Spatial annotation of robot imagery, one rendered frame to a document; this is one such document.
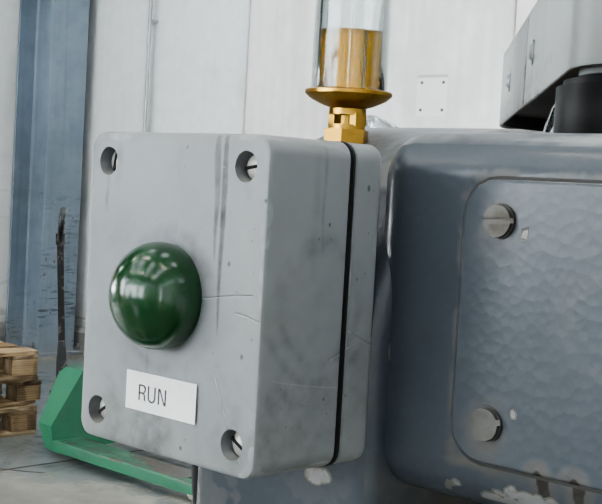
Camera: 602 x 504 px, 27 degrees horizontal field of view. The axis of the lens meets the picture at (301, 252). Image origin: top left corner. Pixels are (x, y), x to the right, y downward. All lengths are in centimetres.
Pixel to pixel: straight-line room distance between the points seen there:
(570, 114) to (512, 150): 12
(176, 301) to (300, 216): 4
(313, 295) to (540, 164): 7
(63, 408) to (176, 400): 565
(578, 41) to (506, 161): 14
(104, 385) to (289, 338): 7
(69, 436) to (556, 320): 570
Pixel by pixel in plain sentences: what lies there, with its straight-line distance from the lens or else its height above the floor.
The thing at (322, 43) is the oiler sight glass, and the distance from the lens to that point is 41.
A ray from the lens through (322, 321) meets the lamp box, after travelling 34.
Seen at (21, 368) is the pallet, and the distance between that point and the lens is 635.
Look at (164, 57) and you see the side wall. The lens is 858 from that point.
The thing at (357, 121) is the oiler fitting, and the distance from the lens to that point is 41.
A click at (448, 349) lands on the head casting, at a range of 35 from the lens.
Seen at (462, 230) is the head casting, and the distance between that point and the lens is 34.
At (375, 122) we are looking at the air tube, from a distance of 49.
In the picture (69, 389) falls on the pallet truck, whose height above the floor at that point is 30.
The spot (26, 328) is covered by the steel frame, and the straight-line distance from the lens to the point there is 935.
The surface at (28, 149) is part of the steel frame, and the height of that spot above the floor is 147.
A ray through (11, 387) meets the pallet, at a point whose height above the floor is 23.
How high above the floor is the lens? 132
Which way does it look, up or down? 3 degrees down
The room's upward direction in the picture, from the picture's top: 3 degrees clockwise
